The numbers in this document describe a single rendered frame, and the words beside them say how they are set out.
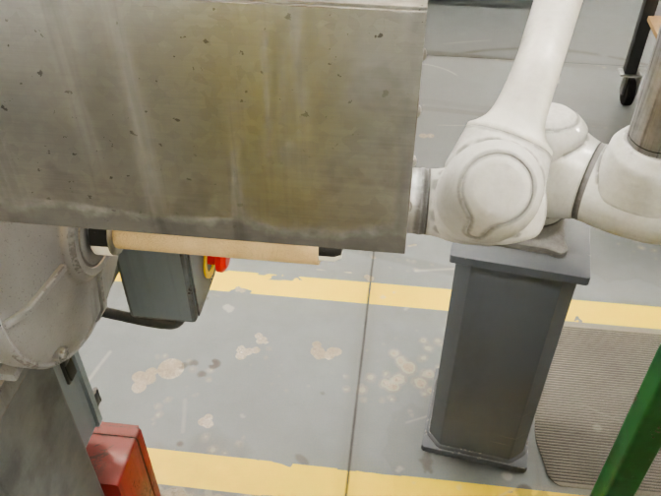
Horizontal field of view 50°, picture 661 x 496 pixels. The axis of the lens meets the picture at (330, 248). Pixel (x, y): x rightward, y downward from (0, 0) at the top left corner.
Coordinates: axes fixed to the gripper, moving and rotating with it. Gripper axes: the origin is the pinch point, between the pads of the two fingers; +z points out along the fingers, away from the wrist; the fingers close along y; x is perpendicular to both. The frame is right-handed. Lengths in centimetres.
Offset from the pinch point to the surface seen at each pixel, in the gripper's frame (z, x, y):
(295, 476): -1, -107, 20
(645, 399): -66, -38, 0
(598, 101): -112, -107, 228
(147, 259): 9.5, -3.1, -12.4
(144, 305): 11.5, -12.0, -12.4
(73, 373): 23.7, -24.7, -15.5
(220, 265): 1.8, -8.9, -6.3
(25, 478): 21.2, -21.1, -34.8
